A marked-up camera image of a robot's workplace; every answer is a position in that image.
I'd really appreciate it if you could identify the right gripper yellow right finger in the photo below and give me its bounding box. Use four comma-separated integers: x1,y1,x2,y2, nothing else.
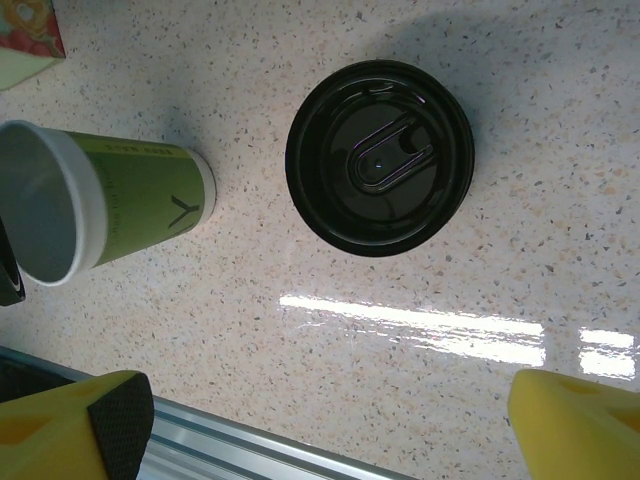
507,368,640,480

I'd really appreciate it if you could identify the green paper coffee cup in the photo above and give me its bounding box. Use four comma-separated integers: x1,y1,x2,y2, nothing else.
0,119,217,287

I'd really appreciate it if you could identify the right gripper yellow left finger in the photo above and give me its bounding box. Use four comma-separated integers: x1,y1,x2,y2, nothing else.
0,369,155,480

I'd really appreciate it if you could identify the stack of black cup lids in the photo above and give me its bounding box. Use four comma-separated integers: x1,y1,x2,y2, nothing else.
284,59,476,259

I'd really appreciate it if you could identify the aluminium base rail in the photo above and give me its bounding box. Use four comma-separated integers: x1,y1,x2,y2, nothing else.
0,344,386,480

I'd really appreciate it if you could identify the white green paper gift bag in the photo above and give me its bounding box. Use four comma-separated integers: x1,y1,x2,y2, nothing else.
0,0,67,92

